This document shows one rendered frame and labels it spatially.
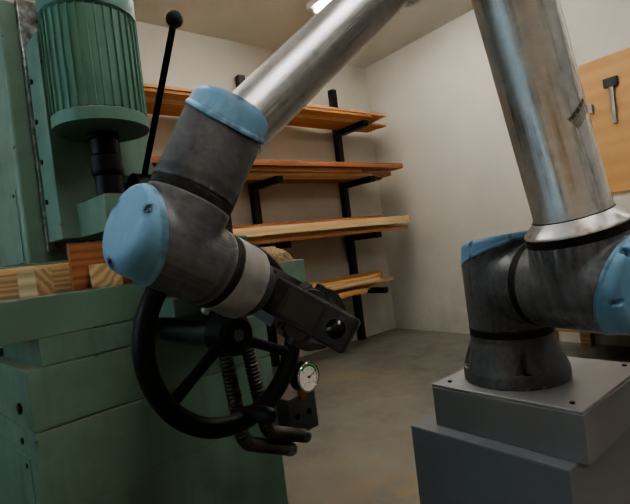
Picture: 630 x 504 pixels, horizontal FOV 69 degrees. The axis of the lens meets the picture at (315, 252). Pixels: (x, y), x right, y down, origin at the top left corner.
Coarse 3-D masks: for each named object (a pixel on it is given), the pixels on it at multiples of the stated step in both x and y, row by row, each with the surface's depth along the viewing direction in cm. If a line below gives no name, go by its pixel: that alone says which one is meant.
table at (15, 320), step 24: (288, 264) 102; (96, 288) 72; (120, 288) 74; (144, 288) 77; (0, 312) 62; (24, 312) 64; (48, 312) 67; (72, 312) 69; (96, 312) 71; (120, 312) 74; (168, 312) 72; (192, 312) 73; (0, 336) 62; (24, 336) 64; (48, 336) 66
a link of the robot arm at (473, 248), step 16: (480, 240) 84; (496, 240) 82; (512, 240) 81; (464, 256) 87; (480, 256) 84; (496, 256) 82; (512, 256) 79; (464, 272) 88; (480, 272) 84; (496, 272) 81; (512, 272) 78; (464, 288) 90; (480, 288) 84; (496, 288) 80; (512, 288) 77; (480, 304) 85; (496, 304) 82; (512, 304) 78; (480, 320) 85; (496, 320) 83; (512, 320) 81; (528, 320) 78
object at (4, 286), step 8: (56, 272) 82; (64, 272) 83; (0, 280) 76; (8, 280) 77; (16, 280) 77; (56, 280) 82; (64, 280) 83; (0, 288) 76; (8, 288) 76; (16, 288) 77; (56, 288) 82; (64, 288) 83; (0, 296) 76; (8, 296) 76; (16, 296) 77
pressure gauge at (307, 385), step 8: (296, 368) 94; (304, 368) 94; (312, 368) 96; (296, 376) 93; (304, 376) 94; (312, 376) 96; (296, 384) 93; (304, 384) 94; (312, 384) 95; (304, 392) 96
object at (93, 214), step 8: (88, 200) 90; (96, 200) 87; (104, 200) 85; (112, 200) 86; (80, 208) 93; (88, 208) 90; (96, 208) 88; (104, 208) 85; (112, 208) 86; (80, 216) 93; (88, 216) 91; (96, 216) 88; (104, 216) 86; (80, 224) 94; (88, 224) 91; (96, 224) 88; (104, 224) 86; (80, 232) 94; (88, 232) 91; (96, 232) 89
